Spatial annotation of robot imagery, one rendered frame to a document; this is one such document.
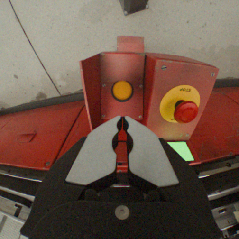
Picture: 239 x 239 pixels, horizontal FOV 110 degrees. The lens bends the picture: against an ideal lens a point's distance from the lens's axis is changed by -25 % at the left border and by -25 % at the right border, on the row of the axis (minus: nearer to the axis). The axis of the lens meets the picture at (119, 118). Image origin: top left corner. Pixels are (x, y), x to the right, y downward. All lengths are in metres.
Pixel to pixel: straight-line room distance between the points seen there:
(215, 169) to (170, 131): 0.24
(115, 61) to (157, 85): 0.10
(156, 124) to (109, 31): 0.83
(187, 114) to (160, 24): 0.86
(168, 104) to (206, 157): 0.29
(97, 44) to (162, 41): 0.49
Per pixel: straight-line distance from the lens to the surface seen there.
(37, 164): 0.54
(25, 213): 0.65
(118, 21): 0.95
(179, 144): 0.25
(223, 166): 0.45
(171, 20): 1.02
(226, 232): 0.55
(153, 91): 0.18
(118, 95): 0.23
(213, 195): 0.39
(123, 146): 0.22
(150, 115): 0.20
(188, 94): 0.20
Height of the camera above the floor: 0.94
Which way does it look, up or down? 54 degrees down
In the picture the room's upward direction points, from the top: 177 degrees counter-clockwise
